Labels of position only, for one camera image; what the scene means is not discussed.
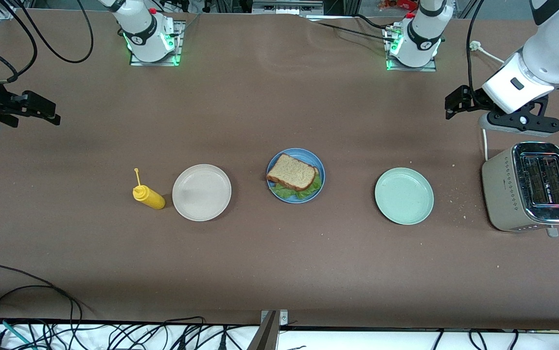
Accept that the yellow squeeze bottle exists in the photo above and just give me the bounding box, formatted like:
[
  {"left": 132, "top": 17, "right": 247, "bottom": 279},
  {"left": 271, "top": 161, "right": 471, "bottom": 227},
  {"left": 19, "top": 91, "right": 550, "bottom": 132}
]
[{"left": 132, "top": 168, "right": 167, "bottom": 210}]

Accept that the blue round plate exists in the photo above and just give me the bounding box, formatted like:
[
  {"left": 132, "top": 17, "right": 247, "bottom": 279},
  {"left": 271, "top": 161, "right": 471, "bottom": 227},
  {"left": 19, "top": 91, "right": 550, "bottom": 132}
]
[{"left": 266, "top": 148, "right": 326, "bottom": 204}]

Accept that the green lettuce leaf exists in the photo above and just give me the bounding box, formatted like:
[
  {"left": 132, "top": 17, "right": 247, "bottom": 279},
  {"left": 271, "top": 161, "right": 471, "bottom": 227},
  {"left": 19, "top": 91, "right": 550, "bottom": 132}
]
[{"left": 273, "top": 174, "right": 323, "bottom": 201}]

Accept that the mint green round plate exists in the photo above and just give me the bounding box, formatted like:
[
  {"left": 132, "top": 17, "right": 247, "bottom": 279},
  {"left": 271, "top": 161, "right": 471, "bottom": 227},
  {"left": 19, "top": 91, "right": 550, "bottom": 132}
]
[{"left": 374, "top": 167, "right": 435, "bottom": 226}]

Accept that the beige round plate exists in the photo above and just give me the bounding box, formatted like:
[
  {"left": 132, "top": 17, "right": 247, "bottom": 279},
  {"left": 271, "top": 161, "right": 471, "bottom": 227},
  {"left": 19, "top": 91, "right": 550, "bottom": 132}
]
[{"left": 172, "top": 164, "right": 232, "bottom": 222}]

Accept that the beige chrome toaster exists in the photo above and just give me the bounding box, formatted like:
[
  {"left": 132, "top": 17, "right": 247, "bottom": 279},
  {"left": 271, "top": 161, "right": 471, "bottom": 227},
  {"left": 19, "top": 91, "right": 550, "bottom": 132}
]
[{"left": 481, "top": 141, "right": 559, "bottom": 238}]

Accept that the red snack bag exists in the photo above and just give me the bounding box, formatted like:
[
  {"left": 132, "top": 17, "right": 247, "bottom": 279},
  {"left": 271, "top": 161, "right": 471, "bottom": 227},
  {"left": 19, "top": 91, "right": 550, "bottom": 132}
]
[{"left": 378, "top": 0, "right": 419, "bottom": 11}]

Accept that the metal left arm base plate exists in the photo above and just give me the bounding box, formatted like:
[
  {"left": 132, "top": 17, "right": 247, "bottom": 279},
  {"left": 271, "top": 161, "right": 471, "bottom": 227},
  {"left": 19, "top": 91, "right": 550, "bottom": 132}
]
[{"left": 385, "top": 24, "right": 438, "bottom": 72}]

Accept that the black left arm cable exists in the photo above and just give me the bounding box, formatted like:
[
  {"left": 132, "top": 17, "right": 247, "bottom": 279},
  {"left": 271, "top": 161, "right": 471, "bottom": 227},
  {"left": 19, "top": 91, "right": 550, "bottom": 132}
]
[{"left": 466, "top": 0, "right": 487, "bottom": 105}]

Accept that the white toaster power cable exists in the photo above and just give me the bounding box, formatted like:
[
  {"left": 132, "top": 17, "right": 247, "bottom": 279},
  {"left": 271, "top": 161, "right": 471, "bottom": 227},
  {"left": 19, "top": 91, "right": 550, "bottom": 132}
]
[{"left": 470, "top": 41, "right": 506, "bottom": 161}]

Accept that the thick black base cable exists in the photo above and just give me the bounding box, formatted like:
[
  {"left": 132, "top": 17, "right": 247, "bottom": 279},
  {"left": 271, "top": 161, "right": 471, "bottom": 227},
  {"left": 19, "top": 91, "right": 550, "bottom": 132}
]
[{"left": 355, "top": 13, "right": 399, "bottom": 32}]

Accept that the thin black base cable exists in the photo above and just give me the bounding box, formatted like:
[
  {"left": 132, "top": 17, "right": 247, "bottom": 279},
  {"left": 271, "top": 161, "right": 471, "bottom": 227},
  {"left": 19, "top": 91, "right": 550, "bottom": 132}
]
[{"left": 309, "top": 18, "right": 397, "bottom": 43}]

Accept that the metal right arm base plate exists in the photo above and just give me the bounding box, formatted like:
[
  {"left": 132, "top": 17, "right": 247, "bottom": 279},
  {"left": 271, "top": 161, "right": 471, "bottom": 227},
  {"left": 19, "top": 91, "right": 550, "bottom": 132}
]
[{"left": 129, "top": 20, "right": 185, "bottom": 67}]

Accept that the aluminium frame profile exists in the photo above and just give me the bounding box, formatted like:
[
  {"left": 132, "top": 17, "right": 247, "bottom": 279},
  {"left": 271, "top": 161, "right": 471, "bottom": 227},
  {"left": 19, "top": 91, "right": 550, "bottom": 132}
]
[{"left": 252, "top": 0, "right": 325, "bottom": 15}]

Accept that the teal cable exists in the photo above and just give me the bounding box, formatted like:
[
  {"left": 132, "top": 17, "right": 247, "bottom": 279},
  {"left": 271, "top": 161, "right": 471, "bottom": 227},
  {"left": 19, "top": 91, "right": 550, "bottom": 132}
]
[{"left": 0, "top": 316, "right": 35, "bottom": 350}]

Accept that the metal mount bracket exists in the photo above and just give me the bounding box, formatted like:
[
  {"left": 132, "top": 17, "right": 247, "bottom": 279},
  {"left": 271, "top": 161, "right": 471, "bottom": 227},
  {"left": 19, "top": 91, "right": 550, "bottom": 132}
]
[{"left": 247, "top": 310, "right": 290, "bottom": 350}]

